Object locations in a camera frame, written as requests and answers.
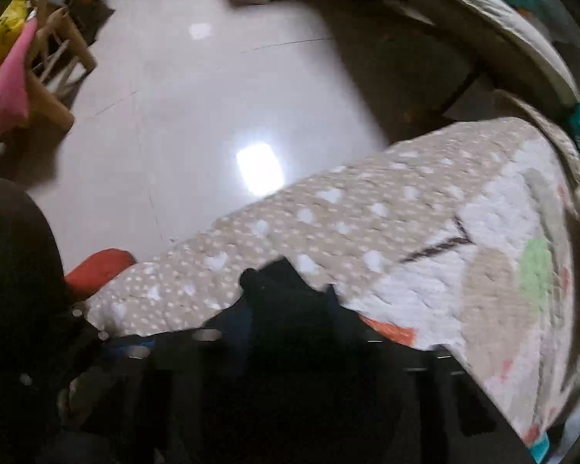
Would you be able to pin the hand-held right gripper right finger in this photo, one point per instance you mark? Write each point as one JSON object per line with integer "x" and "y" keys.
{"x": 415, "y": 396}

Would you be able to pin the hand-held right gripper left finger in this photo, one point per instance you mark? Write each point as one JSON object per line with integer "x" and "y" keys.
{"x": 236, "y": 333}

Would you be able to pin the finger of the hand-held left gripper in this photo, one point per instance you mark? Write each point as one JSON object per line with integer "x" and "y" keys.
{"x": 125, "y": 348}

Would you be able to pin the dark pants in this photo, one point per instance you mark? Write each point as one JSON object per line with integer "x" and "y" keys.
{"x": 283, "y": 292}

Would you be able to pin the red slipper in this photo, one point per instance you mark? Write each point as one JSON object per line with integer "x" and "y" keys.
{"x": 96, "y": 270}

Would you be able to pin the beige printed blanket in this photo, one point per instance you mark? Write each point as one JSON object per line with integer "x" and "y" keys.
{"x": 415, "y": 232}

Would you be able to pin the pink cloth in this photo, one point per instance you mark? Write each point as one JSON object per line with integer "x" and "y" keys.
{"x": 7, "y": 92}

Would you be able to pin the wooden chair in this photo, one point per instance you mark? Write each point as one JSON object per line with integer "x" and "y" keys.
{"x": 53, "y": 58}

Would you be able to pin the yellow printed cloth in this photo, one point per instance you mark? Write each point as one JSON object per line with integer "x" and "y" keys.
{"x": 0, "y": 34}

